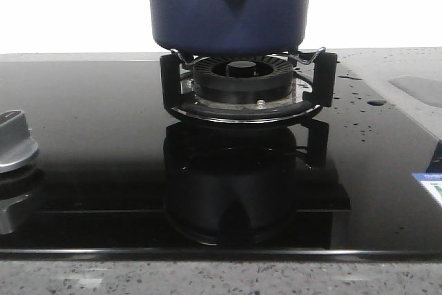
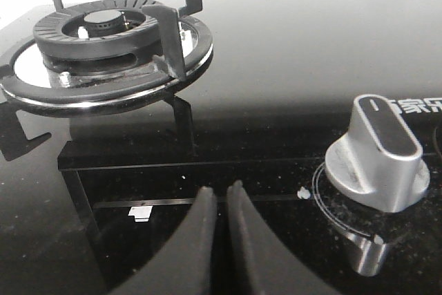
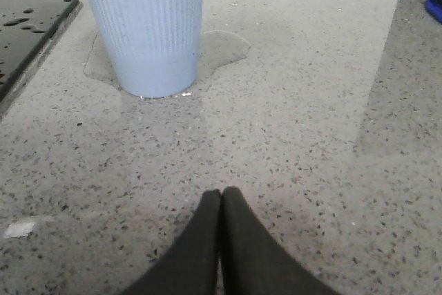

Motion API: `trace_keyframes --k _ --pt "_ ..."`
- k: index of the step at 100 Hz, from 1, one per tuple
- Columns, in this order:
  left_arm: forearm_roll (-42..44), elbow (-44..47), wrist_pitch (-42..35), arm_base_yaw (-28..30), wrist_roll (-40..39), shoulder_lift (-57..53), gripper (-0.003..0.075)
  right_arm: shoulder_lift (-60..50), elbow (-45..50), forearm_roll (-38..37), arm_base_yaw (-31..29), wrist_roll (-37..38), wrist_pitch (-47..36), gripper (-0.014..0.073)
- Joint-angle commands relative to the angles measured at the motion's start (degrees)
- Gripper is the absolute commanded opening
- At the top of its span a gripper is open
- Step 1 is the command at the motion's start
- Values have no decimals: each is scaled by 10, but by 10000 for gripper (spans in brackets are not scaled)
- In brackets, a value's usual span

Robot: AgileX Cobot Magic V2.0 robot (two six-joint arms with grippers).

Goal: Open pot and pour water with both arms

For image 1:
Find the dark blue cooking pot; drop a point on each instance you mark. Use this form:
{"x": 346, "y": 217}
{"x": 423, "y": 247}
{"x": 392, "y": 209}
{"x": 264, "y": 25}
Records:
{"x": 229, "y": 27}

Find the black pot support grate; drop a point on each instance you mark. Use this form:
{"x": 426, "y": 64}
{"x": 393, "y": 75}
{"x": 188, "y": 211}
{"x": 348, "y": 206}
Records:
{"x": 312, "y": 89}

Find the black gas burner head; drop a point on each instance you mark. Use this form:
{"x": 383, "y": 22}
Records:
{"x": 243, "y": 80}

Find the black glass cooktop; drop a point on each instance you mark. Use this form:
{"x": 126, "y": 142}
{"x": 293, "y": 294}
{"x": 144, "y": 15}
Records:
{"x": 116, "y": 175}

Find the silver stove control knob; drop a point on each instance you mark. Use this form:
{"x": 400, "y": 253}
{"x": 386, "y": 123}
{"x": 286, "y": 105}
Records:
{"x": 18, "y": 148}

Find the blue white energy label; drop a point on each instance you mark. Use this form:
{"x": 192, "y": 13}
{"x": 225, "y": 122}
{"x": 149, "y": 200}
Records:
{"x": 432, "y": 184}

